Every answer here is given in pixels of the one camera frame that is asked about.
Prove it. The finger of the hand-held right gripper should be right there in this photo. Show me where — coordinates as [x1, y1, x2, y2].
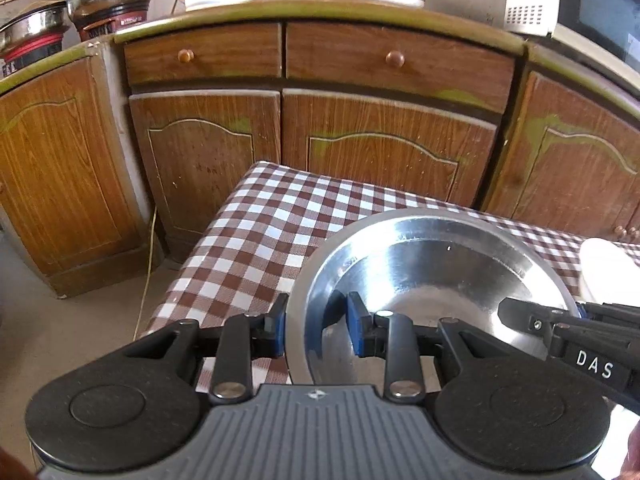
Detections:
[575, 301, 640, 324]
[497, 296, 584, 359]

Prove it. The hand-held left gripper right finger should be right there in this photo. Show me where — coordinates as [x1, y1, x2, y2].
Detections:
[347, 291, 546, 403]

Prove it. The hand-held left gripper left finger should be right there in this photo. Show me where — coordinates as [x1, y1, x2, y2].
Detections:
[125, 294, 290, 406]

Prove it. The large white bowl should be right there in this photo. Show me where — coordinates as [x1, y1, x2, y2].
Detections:
[579, 237, 640, 303]

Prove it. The deep steel bowl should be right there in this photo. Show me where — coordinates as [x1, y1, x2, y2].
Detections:
[288, 208, 586, 386]

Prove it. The brown white checkered tablecloth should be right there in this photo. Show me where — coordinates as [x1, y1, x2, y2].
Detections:
[140, 161, 640, 396]

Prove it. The long wooden kitchen cabinet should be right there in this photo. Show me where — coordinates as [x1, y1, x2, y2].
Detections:
[115, 2, 640, 266]

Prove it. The single-door wooden cabinet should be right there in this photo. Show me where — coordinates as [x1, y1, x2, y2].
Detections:
[0, 42, 166, 298]

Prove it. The cream microwave oven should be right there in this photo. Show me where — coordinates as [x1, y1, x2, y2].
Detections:
[502, 0, 640, 76]

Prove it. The red black induction cooker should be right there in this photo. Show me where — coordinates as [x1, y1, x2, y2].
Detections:
[72, 5, 151, 41]
[0, 30, 68, 78]

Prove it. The steel pot with brown lid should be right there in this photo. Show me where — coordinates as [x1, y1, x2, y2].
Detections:
[0, 2, 68, 56]

